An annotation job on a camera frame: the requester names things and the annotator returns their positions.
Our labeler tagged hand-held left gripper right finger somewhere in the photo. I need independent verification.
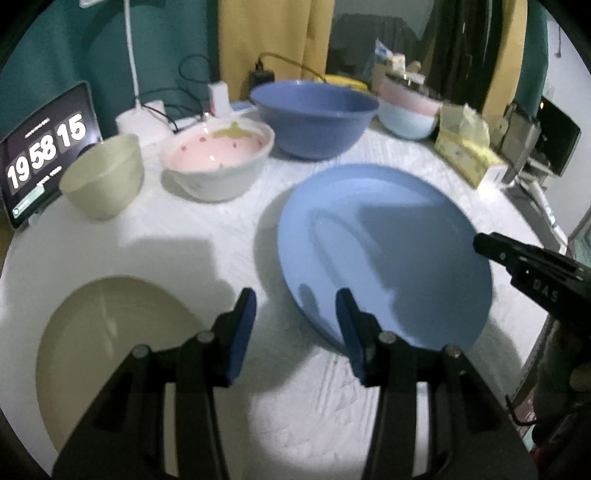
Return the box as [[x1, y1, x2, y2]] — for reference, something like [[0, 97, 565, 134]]
[[335, 287, 539, 480]]

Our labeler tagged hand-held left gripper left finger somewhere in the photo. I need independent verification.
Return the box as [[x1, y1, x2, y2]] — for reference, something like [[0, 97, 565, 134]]
[[52, 287, 257, 480]]

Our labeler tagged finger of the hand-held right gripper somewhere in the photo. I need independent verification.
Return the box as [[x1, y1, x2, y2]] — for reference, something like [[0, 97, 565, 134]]
[[473, 232, 587, 274]]

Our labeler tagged blue plate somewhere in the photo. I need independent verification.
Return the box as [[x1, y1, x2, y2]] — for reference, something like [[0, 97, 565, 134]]
[[277, 164, 494, 354]]

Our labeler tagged pink strawberry pattern bowl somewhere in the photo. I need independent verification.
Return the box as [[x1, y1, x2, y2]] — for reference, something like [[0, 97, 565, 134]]
[[160, 116, 275, 202]]

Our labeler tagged large dark blue bowl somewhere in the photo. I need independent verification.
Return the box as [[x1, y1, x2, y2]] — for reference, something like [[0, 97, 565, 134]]
[[250, 80, 380, 161]]

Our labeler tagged yellow printed tissue box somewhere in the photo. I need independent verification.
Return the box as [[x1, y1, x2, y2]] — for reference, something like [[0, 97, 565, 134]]
[[434, 104, 509, 189]]

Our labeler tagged grey metal stand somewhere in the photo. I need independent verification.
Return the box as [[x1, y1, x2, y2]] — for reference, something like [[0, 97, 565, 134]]
[[492, 104, 542, 185]]

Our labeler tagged dark screen device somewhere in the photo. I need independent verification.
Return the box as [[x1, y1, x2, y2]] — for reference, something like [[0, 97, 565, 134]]
[[538, 96, 583, 178]]

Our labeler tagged cream plate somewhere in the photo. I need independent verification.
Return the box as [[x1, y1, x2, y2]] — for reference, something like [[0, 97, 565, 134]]
[[36, 276, 208, 455]]

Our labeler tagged light blue bowl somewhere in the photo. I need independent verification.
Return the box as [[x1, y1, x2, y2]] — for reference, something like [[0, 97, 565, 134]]
[[378, 100, 438, 140]]

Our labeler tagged pink steel-lined bowl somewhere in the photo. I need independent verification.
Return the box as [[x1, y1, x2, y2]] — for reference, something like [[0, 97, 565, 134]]
[[379, 76, 441, 117]]

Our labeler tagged cream small bowl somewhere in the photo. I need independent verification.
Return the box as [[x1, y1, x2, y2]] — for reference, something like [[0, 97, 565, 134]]
[[59, 134, 145, 221]]

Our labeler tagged yellow wet wipes pack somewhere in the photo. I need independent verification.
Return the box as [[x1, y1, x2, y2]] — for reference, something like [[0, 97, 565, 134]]
[[325, 74, 370, 90]]

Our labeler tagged white power strip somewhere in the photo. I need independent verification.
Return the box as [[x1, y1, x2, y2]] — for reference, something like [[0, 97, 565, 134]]
[[171, 102, 257, 132]]

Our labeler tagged white desk lamp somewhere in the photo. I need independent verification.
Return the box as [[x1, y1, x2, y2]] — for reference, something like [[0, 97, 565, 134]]
[[78, 0, 174, 147]]

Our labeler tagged white charger plug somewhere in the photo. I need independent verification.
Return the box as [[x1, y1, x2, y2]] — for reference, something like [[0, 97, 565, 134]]
[[208, 82, 230, 116]]

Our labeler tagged dark cloth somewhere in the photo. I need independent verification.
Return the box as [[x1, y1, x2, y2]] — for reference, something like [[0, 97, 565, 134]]
[[335, 14, 432, 77]]

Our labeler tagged tablet with clock display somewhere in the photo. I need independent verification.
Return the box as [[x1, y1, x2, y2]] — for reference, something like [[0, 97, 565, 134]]
[[0, 82, 103, 230]]

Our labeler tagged yellow curtain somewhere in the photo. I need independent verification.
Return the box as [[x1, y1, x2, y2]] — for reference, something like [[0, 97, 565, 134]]
[[219, 0, 335, 100]]

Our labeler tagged teal curtain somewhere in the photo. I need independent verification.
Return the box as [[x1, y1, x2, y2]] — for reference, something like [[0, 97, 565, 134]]
[[0, 0, 222, 139]]

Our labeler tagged looped black lamp cable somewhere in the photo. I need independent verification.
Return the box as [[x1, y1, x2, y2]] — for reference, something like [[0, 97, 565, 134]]
[[143, 54, 214, 134]]

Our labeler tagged long black charger cable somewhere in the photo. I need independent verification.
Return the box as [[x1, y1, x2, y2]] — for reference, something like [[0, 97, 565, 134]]
[[256, 52, 324, 83]]

